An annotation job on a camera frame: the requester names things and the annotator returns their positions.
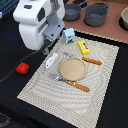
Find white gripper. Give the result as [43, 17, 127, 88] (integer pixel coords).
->
[13, 0, 65, 50]

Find small white milk carton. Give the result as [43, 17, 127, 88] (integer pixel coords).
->
[62, 28, 75, 44]

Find red toy tomato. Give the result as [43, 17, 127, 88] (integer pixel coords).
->
[16, 62, 30, 74]

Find yellow toy box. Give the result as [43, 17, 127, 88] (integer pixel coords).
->
[78, 40, 90, 55]

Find white toy fish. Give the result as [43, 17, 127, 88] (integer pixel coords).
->
[45, 53, 58, 69]

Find blue striped cloth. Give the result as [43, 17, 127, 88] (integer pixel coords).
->
[0, 0, 19, 15]

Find round wooden plate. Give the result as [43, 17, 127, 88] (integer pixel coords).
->
[59, 57, 87, 81]

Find white woven placemat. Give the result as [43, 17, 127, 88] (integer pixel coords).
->
[18, 37, 119, 128]

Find brown wooden board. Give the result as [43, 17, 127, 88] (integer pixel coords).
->
[65, 0, 128, 43]

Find beige bowl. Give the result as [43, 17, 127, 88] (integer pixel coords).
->
[121, 7, 128, 30]

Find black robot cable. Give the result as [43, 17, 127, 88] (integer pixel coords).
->
[0, 36, 54, 84]

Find grey pan with handle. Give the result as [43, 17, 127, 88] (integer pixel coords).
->
[64, 0, 88, 21]

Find grey pot with handles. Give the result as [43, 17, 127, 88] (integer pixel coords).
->
[84, 3, 111, 27]

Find knife with wooden handle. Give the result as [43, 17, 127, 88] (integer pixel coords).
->
[63, 51, 103, 66]

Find fork with wooden handle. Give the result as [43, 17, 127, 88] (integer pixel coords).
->
[50, 74, 90, 92]

